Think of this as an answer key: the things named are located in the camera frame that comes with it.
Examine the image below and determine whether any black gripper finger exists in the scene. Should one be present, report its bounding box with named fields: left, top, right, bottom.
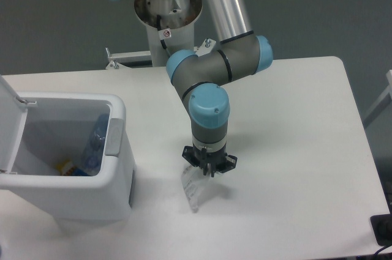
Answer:
left=182, top=146, right=206, bottom=176
left=210, top=155, right=238, bottom=177

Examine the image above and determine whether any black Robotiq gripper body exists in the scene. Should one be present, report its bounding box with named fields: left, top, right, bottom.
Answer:
left=192, top=146, right=226, bottom=171

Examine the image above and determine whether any clear plastic wrapper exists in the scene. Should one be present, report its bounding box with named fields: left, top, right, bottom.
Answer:
left=181, top=165, right=211, bottom=213

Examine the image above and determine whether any clear plastic water bottle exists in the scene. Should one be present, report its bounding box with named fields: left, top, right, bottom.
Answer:
left=80, top=114, right=109, bottom=176

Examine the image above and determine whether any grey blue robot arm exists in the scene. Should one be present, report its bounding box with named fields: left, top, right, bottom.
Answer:
left=134, top=0, right=273, bottom=175

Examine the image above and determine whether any blue trash package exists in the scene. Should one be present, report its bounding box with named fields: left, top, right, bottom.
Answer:
left=72, top=167, right=89, bottom=176

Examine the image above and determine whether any yellow orange trash packet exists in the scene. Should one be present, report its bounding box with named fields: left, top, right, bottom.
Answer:
left=56, top=160, right=77, bottom=176

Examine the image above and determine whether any white trash can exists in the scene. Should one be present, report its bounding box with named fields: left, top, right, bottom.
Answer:
left=1, top=92, right=135, bottom=220

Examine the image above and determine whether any black device at corner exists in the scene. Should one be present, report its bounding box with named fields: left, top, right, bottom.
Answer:
left=370, top=214, right=391, bottom=246

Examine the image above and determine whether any white pedestal base frame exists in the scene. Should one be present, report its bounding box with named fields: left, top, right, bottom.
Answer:
left=105, top=38, right=217, bottom=70

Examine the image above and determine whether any black pedestal cable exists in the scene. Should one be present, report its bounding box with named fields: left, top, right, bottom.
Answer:
left=156, top=14, right=178, bottom=67

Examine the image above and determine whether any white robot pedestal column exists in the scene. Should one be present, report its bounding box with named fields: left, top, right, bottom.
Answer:
left=134, top=0, right=202, bottom=67

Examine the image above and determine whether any white frame at right edge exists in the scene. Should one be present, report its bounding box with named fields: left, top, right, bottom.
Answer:
left=363, top=70, right=391, bottom=128

